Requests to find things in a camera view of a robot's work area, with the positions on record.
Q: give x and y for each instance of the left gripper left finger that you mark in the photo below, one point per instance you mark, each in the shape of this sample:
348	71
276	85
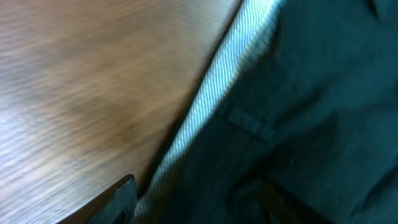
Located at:
116	205

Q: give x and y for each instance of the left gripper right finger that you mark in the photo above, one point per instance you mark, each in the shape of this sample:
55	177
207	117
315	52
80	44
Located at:
279	206

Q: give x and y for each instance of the black shorts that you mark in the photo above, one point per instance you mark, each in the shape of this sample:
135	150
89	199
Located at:
315	113

